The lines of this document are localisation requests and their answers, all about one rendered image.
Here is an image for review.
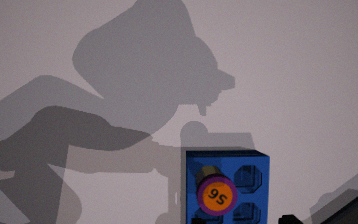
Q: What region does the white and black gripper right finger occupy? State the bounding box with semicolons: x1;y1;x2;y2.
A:
278;214;304;224

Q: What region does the blue tube rack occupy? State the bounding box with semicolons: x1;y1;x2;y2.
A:
186;150;270;224

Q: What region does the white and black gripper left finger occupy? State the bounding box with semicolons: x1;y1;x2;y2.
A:
191;218;206;224

